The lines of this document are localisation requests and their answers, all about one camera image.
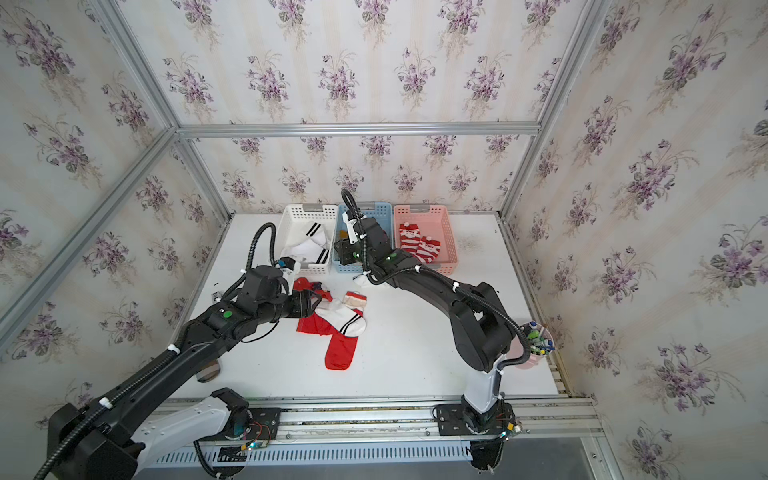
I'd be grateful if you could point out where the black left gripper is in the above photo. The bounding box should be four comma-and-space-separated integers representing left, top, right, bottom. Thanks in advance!
255, 286, 323, 327

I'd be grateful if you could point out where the red snowflake sock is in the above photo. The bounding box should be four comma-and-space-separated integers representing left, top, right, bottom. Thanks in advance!
293, 277, 333, 302

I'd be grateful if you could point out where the white sock with black stripes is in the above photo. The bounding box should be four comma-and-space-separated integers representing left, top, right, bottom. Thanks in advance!
315, 300, 367, 338

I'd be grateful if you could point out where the red white striped santa sock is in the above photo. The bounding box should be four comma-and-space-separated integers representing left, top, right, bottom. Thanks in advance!
398, 222, 422, 254

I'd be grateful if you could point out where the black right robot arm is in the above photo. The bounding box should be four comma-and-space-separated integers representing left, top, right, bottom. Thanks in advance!
335, 188, 531, 432

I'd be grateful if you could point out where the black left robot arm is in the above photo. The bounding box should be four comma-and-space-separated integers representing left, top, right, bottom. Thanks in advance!
35, 257, 323, 479

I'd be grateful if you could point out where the blue plastic basket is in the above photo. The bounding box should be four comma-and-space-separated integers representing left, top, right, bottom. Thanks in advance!
332, 202, 395, 274

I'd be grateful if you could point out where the pink plastic basket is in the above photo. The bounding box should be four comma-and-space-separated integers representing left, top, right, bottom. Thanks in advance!
393, 204, 458, 275

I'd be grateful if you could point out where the small white folded sock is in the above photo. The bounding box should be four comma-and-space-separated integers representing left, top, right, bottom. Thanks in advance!
353, 273, 385, 288

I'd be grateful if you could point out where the red beige cuff sock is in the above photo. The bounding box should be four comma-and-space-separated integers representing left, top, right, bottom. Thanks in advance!
343, 291, 368, 310

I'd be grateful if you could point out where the plain red sock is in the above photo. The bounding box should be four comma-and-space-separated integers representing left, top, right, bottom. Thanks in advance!
296, 314, 358, 371

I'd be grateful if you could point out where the brown plaid cylinder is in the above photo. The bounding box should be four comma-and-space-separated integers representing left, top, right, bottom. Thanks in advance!
196, 362, 221, 383

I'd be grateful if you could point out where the colorful small items bundle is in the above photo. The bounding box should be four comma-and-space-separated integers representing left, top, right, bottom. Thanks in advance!
522, 321, 556, 356

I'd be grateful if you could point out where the pink round object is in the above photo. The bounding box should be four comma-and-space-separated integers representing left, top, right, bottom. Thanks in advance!
516, 354, 546, 370

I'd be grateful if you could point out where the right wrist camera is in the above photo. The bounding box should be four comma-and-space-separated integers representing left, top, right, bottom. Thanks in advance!
343, 212, 359, 244

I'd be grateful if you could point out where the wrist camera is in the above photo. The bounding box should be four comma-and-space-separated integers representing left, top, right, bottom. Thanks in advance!
343, 212, 359, 244
276, 256, 302, 275

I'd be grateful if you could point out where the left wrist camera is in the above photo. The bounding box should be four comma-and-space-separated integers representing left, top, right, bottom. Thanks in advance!
276, 256, 302, 275

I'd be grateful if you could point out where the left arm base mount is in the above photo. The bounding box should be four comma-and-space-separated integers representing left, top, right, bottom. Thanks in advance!
200, 408, 282, 448

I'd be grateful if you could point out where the aluminium rail front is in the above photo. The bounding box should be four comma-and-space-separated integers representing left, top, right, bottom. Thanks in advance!
137, 395, 604, 448

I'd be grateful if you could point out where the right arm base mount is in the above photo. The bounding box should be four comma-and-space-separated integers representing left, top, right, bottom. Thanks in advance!
432, 400, 523, 437

